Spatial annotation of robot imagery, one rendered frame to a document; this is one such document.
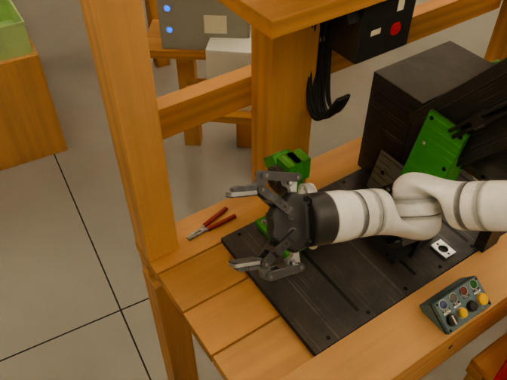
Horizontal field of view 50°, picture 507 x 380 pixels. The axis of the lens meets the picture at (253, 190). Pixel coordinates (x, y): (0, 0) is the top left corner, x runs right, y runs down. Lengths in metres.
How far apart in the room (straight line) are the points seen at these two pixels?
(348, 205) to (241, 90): 0.72
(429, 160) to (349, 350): 0.49
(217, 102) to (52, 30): 3.28
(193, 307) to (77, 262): 1.38
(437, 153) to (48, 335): 1.78
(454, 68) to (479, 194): 0.85
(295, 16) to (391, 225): 0.49
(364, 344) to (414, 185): 0.58
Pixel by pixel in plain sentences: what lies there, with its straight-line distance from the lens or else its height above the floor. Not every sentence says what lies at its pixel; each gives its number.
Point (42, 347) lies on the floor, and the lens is 2.50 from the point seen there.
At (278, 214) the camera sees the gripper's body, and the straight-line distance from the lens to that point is 0.73.
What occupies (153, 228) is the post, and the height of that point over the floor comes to 1.00.
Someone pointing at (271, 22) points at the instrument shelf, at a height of 1.54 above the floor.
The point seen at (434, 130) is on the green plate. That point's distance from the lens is 1.37.
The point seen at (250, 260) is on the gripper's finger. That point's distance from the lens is 0.73.
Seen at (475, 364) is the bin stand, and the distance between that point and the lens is 1.51.
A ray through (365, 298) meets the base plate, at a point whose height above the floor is 0.90.
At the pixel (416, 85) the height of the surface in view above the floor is 1.24.
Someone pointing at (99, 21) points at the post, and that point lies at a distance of 1.06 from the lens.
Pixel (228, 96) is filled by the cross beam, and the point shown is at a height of 1.24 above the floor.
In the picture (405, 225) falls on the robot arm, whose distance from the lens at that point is 0.83.
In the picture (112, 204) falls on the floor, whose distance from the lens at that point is 2.93.
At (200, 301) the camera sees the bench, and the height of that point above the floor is 0.88.
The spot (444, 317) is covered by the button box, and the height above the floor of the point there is 0.93.
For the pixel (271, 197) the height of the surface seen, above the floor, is 1.53.
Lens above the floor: 2.04
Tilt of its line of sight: 44 degrees down
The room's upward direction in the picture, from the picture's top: straight up
